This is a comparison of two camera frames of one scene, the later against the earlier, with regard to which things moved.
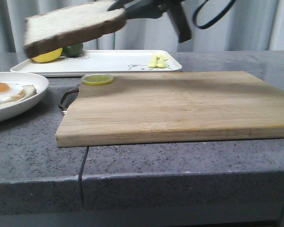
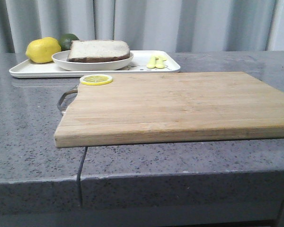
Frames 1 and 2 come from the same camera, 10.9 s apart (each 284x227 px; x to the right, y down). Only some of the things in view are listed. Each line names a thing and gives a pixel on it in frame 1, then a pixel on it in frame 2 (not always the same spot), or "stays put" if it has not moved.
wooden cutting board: [119, 108] stays put
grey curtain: [252, 25] stays put
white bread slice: [48, 31] -> [97, 50]
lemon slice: [93, 79] stays put
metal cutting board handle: [68, 92] stays put
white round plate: [39, 82] -> [60, 58]
